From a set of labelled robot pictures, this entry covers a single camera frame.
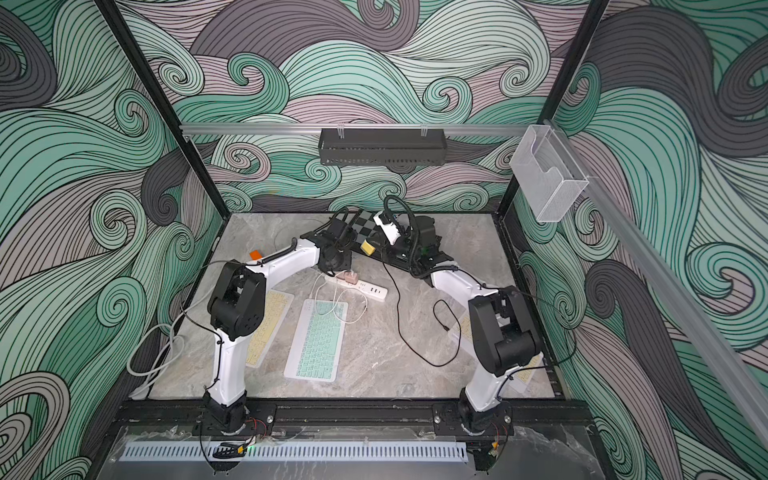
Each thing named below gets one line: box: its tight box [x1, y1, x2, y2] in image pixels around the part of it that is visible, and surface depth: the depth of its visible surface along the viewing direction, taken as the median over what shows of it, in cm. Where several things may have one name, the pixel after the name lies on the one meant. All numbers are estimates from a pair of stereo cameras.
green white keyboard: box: [283, 299, 349, 383], surface depth 88 cm
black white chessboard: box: [351, 209, 379, 244], surface depth 116 cm
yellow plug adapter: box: [360, 239, 376, 256], surface depth 88 cm
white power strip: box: [325, 272, 389, 301], surface depth 97 cm
